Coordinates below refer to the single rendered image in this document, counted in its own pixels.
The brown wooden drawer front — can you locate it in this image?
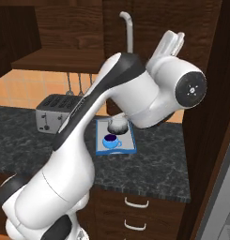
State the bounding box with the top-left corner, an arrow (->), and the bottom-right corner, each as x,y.
93,187 -> 187,219
87,215 -> 184,240

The white drawer handle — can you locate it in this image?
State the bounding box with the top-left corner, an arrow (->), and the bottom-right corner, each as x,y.
123,196 -> 150,210
123,218 -> 148,233

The blue mug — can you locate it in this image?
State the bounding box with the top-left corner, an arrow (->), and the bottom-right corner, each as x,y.
101,134 -> 123,150

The tall brown wooden cabinet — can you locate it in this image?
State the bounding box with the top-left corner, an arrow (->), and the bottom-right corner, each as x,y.
176,0 -> 230,240

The silver toaster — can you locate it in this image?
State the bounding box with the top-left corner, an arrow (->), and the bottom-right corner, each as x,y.
35,93 -> 84,135

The white cabinet door handle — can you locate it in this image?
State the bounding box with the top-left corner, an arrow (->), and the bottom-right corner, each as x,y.
118,10 -> 135,54

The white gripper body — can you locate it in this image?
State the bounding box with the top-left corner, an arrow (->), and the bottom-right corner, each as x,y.
151,30 -> 186,60

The grey kitchen appliance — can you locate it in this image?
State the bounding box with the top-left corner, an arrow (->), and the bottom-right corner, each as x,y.
194,130 -> 230,240

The blue tray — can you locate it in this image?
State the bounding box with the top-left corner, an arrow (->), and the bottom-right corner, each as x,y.
95,117 -> 138,157

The brown wooden cabinet door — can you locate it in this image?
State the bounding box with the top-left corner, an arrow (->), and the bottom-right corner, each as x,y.
101,0 -> 222,117

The grey hanging utensil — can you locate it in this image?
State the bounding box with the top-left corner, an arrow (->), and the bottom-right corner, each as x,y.
65,72 -> 74,97
87,73 -> 95,89
76,73 -> 85,98

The dark brown wall cabinet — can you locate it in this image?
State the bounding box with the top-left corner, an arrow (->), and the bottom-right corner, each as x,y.
0,0 -> 43,83

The brown wooden wall cabinet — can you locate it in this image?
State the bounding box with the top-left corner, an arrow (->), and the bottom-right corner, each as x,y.
10,0 -> 107,75

